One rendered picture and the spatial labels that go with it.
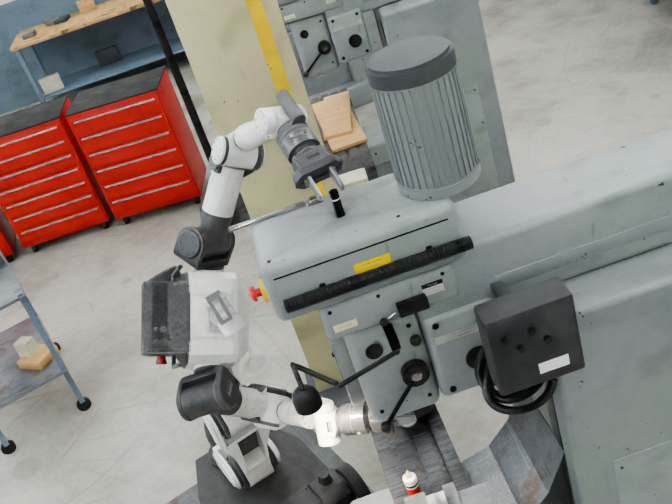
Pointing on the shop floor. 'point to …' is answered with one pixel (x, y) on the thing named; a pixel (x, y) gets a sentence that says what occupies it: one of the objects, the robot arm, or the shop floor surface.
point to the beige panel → (250, 60)
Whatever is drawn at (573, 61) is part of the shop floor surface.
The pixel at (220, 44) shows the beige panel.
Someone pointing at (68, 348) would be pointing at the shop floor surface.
